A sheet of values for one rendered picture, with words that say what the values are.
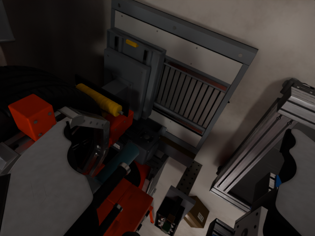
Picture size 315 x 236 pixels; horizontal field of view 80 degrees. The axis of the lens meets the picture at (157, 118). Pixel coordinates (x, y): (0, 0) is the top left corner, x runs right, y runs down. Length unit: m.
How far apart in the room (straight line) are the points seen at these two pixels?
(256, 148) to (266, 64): 0.42
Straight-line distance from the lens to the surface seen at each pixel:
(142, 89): 1.13
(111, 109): 0.88
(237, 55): 1.01
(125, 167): 0.63
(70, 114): 0.66
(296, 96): 0.93
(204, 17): 1.10
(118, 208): 0.94
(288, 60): 1.09
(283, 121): 0.97
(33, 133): 0.58
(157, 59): 1.10
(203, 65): 1.07
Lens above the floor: 1.04
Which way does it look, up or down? 44 degrees down
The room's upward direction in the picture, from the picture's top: 137 degrees counter-clockwise
